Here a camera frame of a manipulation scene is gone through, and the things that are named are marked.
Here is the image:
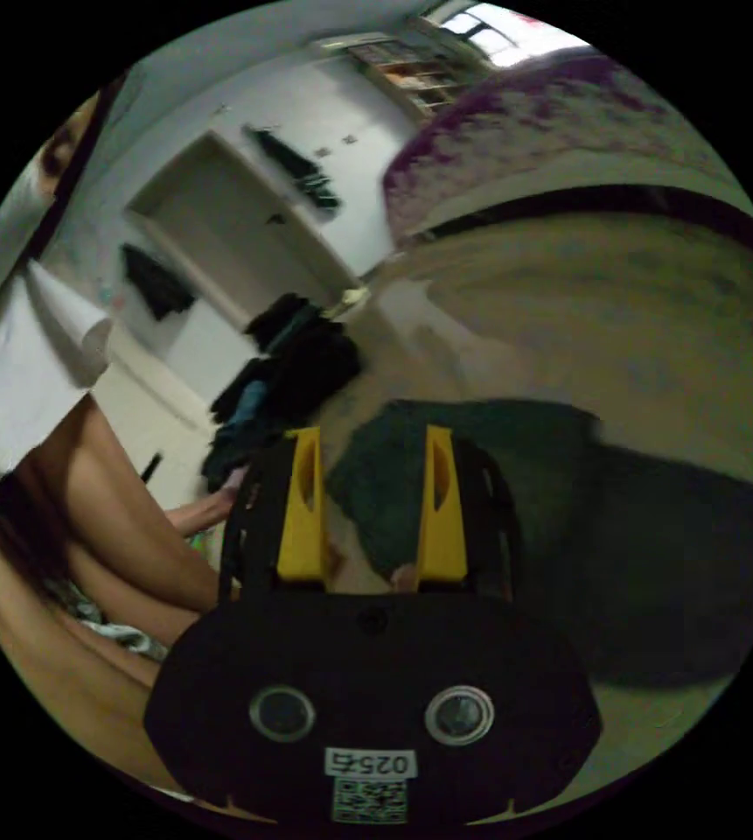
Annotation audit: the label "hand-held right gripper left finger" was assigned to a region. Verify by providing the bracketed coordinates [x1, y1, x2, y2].
[275, 424, 330, 585]

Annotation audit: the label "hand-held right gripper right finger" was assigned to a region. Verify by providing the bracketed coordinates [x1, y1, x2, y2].
[415, 423, 469, 584]

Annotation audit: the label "dark jeans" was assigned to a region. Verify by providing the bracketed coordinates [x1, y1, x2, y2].
[324, 397, 753, 691]

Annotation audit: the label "person's left forearm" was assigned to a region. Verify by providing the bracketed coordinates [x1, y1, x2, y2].
[164, 488, 243, 536]

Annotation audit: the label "pile of clothes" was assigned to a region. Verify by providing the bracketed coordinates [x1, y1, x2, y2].
[200, 291, 366, 494]

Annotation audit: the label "black hanging garment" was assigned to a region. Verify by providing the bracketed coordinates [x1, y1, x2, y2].
[241, 122, 343, 213]
[118, 242, 196, 324]

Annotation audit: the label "white door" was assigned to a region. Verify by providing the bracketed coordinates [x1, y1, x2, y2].
[123, 129, 369, 333]

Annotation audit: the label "person's body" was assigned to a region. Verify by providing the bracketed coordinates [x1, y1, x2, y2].
[0, 85, 221, 803]

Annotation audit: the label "purple patterned quilt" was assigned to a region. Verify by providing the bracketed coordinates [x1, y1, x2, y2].
[380, 52, 753, 249]

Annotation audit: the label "wooden shelf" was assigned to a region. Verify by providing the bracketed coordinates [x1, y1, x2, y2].
[346, 36, 492, 123]

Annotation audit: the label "window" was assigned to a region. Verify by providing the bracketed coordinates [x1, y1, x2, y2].
[440, 2, 592, 69]

